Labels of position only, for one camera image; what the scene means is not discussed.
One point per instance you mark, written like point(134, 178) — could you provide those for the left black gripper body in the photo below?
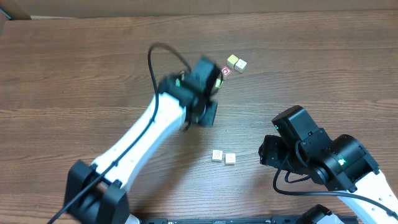
point(216, 83)

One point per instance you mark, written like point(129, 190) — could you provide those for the yellow block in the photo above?
point(218, 83)
point(182, 75)
point(232, 60)

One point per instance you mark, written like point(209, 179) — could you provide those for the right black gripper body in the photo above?
point(266, 152)

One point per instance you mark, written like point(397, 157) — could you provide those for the red C block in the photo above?
point(225, 71)

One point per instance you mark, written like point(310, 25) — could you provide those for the white patterned block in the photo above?
point(217, 155)

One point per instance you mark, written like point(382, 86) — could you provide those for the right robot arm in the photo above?
point(343, 165)

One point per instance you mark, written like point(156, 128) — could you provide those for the yellow block top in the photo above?
point(232, 60)

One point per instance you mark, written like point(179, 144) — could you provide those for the yellow block left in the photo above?
point(182, 75)

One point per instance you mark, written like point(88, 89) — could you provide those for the white letter block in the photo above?
point(230, 158)

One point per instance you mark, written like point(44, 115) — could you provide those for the white block top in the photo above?
point(240, 65)

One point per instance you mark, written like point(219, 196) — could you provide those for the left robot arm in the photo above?
point(97, 193)

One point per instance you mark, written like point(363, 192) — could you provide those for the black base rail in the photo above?
point(284, 219)

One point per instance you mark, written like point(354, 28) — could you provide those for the yellow block middle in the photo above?
point(218, 83)

